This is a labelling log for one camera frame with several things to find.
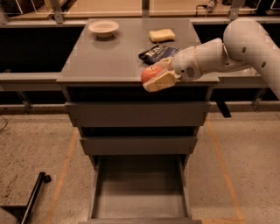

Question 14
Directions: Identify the clear sanitizer pump bottle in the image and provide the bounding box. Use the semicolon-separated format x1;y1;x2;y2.
244;67;257;76

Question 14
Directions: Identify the black cable on floor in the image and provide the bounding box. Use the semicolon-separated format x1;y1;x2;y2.
0;113;9;135

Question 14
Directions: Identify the blue chip bag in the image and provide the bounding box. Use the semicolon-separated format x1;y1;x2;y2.
138;45;180;65

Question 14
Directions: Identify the yellow sponge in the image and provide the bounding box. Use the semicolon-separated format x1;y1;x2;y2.
149;29;176;43

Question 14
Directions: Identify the red apple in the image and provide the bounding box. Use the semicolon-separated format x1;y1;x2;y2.
141;65;163;83

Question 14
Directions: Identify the grey middle drawer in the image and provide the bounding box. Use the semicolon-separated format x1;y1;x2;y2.
80;136;197;155

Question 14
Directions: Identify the black chair leg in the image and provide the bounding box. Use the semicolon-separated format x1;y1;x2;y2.
0;171;52;224

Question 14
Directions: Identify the grey open bottom drawer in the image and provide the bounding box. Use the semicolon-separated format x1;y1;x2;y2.
79;155;202;224

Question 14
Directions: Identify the white bowl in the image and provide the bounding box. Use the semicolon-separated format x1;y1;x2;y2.
88;20;119;39

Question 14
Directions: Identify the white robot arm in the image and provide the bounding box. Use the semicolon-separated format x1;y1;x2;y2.
141;18;280;98

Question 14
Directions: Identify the grey drawer cabinet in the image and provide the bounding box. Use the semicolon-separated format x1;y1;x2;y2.
56;17;221;171

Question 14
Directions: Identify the grey top drawer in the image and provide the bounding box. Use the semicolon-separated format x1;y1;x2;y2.
65;101;210;127

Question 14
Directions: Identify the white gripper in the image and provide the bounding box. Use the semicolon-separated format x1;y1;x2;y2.
143;46;202;92

